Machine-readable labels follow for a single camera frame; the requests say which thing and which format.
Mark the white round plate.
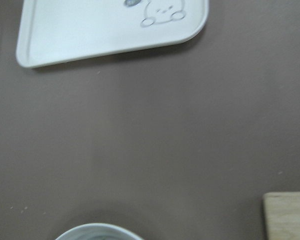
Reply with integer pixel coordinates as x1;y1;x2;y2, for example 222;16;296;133
56;223;143;240

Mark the cream rectangular tray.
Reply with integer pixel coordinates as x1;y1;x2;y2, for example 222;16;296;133
16;0;210;69

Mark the bamboo cutting board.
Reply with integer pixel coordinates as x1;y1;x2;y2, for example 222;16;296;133
263;191;300;240

